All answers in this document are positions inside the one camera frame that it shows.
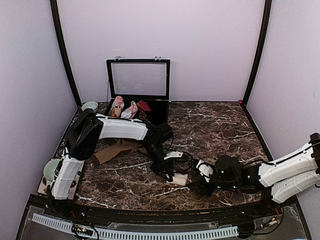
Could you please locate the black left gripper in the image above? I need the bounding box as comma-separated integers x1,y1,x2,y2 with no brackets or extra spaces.
142,142,174,183

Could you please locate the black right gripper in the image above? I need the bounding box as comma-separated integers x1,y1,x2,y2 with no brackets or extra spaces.
186,171,240,198

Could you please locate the cream brown block sock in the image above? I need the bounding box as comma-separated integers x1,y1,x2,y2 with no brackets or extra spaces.
167,173,188,186

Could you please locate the tan ribbed sock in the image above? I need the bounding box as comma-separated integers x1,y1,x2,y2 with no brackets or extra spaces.
89,139,147,166

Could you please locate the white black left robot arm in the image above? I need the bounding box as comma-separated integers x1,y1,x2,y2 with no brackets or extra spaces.
47,109,174,218

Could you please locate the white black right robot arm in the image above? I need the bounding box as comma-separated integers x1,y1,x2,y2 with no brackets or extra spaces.
187,132,320,217

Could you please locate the brown patterned small sock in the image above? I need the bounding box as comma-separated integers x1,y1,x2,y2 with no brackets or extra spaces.
138,111,148,120

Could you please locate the dark red folded sock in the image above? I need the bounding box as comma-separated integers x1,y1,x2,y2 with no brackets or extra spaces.
136,100,152,112

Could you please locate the pink white rolled sock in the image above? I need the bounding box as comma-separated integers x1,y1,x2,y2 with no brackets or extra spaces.
120,101,138,119

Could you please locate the beige patterned rolled sock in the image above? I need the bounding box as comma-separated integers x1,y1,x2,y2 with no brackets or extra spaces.
108,105,122,118

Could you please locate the black box with glass lid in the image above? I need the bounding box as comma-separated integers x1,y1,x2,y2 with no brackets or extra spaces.
104,57,171,126

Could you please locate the pale green bowl at back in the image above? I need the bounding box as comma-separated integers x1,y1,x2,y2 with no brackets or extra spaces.
81,101,99,113

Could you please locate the small circuit board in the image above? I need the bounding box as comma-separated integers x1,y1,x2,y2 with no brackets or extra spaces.
71,224,94,236

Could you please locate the pale green bowl on mat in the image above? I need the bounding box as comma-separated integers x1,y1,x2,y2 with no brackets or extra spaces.
43,158,61,181

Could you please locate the floral placemat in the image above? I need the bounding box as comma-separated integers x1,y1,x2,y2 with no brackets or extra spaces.
37,161,84,200

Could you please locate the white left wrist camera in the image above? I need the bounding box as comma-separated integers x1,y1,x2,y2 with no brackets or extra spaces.
164,151,184,161

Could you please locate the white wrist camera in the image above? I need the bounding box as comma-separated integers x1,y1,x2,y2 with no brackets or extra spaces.
195,160,215,183
164,151,184,161

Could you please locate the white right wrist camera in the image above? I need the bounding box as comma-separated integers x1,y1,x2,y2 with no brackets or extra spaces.
195,160,215,183

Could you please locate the black front table rail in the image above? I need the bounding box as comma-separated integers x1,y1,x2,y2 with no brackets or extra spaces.
23,188,299,225

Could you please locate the white slotted cable duct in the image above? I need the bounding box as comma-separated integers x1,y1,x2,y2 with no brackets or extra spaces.
31,212,239,239

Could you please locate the black right frame post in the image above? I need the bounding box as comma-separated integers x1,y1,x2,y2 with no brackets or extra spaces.
242,0,272,107

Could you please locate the black frame post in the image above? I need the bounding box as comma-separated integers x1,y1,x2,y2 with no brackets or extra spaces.
49,0,82,107
242,0,272,107

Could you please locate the black left frame post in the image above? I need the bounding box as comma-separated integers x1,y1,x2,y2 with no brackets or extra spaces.
49,0,82,107

